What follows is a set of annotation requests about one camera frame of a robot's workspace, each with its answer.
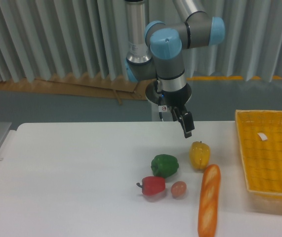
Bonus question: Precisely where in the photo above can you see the white paper label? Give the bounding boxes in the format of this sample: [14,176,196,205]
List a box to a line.
[257,133,268,141]

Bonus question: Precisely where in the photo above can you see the yellow woven basket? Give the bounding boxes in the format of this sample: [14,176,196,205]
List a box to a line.
[235,110,282,198]

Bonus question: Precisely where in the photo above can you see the yellow bell pepper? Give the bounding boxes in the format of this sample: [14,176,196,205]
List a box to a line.
[189,141,210,170]

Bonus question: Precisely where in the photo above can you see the brown cardboard sheet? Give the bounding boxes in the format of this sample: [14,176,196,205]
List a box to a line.
[0,73,149,105]

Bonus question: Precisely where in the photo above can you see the grey pleated curtain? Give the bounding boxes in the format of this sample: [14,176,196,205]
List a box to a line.
[0,0,282,82]

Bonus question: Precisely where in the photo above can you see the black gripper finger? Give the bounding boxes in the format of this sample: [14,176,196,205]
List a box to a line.
[171,107,195,138]

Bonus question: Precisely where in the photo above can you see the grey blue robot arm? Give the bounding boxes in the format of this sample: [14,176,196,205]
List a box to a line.
[124,0,225,138]

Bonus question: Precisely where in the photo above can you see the red bell pepper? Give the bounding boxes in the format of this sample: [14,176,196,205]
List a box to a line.
[136,176,166,196]

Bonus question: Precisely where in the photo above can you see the brown egg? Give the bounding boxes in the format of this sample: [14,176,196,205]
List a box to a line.
[170,181,187,198]

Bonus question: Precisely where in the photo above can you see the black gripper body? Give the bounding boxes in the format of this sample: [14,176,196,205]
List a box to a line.
[162,83,192,115]

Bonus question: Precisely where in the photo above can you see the green bell pepper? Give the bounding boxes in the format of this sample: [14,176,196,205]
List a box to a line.
[151,154,179,178]

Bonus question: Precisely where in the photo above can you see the orange baguette bread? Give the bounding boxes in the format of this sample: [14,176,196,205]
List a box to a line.
[198,164,221,237]

